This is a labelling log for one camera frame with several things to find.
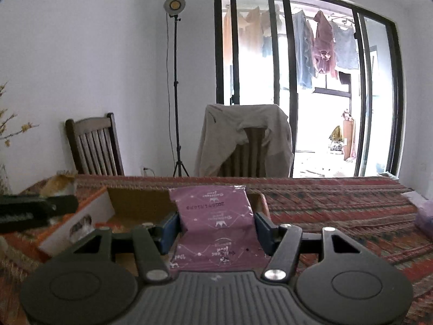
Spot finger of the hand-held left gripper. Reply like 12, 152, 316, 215
47, 194, 79, 215

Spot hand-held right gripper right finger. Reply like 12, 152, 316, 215
254, 213, 361, 281

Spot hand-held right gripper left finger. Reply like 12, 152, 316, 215
73, 211, 181, 285

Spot yellow-orange snack packet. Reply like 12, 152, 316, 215
42, 174, 77, 197

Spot orange cardboard box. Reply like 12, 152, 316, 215
0, 186, 271, 276

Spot pink snack packet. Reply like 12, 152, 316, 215
168, 186, 271, 272

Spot dark wooden chair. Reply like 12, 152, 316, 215
65, 113, 125, 177
219, 127, 273, 177

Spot yellow flower branches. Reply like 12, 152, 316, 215
0, 81, 39, 148

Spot beige jacket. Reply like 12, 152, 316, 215
194, 104, 294, 177

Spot black framed sliding door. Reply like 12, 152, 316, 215
214, 0, 405, 178

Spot orange tall container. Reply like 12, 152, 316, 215
342, 111, 356, 161

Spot purple tissue pack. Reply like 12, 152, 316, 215
402, 191, 433, 241

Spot maroon hanging garment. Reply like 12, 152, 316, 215
313, 11, 339, 79

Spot grey-blue hanging shirt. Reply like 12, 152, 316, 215
333, 23, 360, 72

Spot beige hanging garment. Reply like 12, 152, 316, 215
223, 5, 283, 58

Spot studio lamp on stand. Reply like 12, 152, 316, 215
164, 0, 190, 177

